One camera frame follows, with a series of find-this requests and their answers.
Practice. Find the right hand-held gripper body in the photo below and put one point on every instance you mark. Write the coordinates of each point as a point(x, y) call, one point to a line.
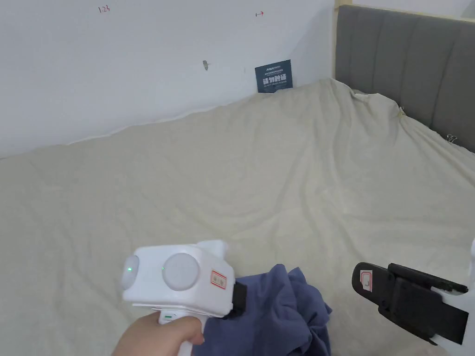
point(426, 311)

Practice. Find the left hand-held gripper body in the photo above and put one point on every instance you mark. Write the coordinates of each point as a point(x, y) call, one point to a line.
point(178, 276)

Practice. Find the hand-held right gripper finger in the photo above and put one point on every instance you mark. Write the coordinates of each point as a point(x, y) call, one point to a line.
point(374, 280)

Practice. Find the dark blue shirt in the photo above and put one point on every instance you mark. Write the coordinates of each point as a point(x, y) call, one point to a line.
point(271, 319)

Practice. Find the person's left hand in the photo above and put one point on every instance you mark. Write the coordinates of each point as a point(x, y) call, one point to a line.
point(148, 337)

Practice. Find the bed with beige sheet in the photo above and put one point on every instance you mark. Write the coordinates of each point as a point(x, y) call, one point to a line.
point(207, 178)

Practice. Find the dark blue sign card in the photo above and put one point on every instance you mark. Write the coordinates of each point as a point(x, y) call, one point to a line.
point(274, 77)

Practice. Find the grey padded headboard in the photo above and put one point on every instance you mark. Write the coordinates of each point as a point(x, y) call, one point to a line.
point(408, 59)

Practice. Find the small grey wall hook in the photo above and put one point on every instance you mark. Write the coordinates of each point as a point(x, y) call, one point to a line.
point(206, 65)

